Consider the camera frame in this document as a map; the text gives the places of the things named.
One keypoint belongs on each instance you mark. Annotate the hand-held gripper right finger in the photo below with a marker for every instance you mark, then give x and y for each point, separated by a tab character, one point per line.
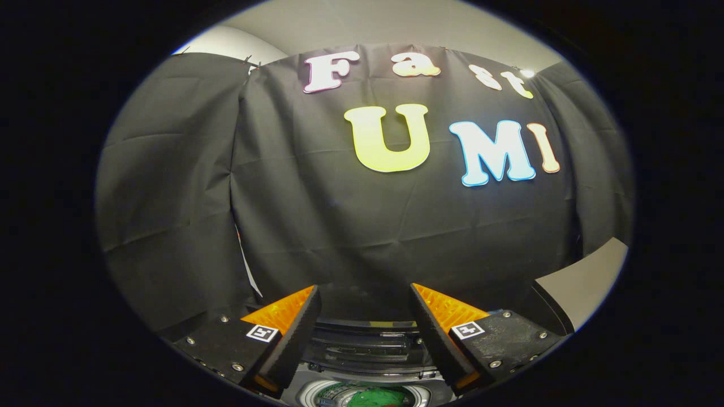
435	339

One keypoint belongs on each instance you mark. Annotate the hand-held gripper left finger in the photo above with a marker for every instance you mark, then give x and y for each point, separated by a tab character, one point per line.
294	339

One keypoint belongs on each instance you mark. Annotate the dark grey washing machine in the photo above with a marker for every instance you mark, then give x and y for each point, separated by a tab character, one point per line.
302	387

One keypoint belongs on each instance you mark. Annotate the green polo shirt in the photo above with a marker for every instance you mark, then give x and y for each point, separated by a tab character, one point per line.
376	398

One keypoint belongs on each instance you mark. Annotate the beige cabinet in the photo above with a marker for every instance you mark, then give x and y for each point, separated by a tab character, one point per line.
582	282

